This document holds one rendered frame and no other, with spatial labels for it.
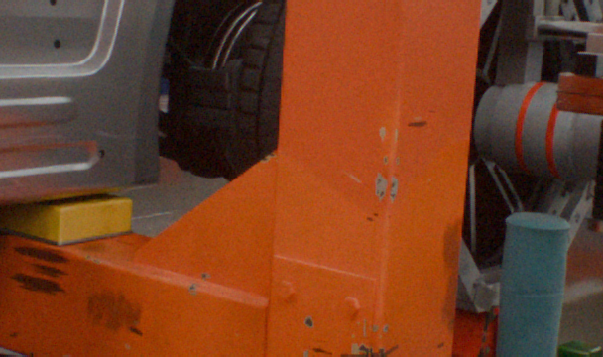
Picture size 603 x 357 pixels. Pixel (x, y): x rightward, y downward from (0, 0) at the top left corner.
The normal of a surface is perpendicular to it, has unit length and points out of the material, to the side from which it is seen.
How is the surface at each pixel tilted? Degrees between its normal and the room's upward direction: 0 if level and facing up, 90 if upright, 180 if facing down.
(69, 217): 90
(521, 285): 90
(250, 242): 90
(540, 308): 92
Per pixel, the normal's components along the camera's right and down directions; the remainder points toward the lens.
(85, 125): 0.79, 0.14
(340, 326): -0.61, 0.09
